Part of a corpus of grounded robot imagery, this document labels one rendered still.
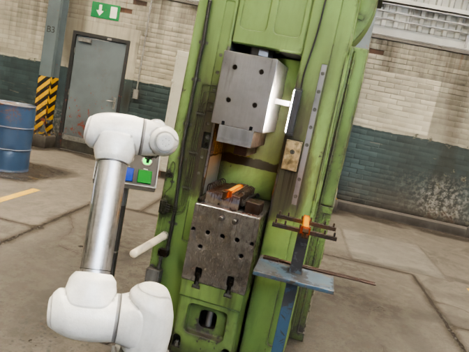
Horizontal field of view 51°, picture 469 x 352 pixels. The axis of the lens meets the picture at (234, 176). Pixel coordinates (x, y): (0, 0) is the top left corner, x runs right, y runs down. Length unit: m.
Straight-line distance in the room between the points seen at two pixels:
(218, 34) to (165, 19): 6.14
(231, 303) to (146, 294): 1.28
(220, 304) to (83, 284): 1.37
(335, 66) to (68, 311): 1.89
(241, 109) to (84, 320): 1.52
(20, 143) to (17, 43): 3.37
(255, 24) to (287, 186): 0.93
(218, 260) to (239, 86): 0.97
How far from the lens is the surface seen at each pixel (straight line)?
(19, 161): 7.14
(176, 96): 8.23
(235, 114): 2.73
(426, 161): 8.89
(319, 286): 2.48
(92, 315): 1.64
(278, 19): 2.89
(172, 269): 3.13
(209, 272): 2.84
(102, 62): 9.36
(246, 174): 3.23
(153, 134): 1.71
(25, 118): 7.05
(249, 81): 2.72
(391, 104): 8.73
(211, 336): 3.02
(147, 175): 2.75
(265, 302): 3.03
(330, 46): 2.83
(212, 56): 2.94
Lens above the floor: 1.52
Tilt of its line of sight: 9 degrees down
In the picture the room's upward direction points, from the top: 11 degrees clockwise
